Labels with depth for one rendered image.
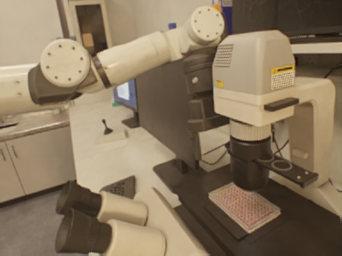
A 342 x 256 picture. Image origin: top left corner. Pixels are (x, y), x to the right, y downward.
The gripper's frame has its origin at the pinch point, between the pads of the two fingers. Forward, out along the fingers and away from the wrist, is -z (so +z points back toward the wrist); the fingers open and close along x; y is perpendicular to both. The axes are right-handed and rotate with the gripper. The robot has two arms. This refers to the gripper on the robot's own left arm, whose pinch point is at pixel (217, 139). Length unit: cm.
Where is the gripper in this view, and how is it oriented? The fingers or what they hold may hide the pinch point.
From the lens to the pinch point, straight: 49.1
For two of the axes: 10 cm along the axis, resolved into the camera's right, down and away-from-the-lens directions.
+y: -4.0, -0.3, 9.1
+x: 8.9, -2.3, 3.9
